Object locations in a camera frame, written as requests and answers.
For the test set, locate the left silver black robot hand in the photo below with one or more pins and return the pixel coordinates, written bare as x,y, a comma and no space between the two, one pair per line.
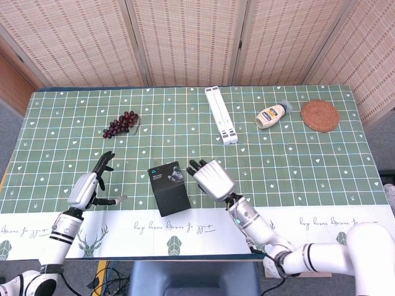
84,189

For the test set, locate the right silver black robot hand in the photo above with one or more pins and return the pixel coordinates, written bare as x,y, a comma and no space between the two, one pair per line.
216,182

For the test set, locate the black cardboard box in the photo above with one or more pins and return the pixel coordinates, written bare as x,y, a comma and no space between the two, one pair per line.
171,191

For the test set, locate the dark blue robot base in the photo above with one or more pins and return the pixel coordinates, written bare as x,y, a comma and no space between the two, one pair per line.
194,280

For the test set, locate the green grid tablecloth with deer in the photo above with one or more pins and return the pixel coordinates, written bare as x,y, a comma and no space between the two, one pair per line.
61,154

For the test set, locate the white folding laptop stand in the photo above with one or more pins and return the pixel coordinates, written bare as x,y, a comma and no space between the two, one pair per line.
222,117

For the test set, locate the dark red grape bunch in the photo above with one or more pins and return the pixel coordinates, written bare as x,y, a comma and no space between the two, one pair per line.
120,124

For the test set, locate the mayonnaise squeeze bottle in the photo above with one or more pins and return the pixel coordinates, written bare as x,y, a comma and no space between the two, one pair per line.
271,115

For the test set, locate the round brown woven coaster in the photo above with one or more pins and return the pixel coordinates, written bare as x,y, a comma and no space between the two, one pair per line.
320,116

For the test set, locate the brown wooden door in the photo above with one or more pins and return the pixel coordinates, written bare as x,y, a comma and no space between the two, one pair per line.
12,86

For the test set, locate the woven bamboo folding screen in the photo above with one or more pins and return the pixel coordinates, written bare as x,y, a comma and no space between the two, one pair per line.
185,37

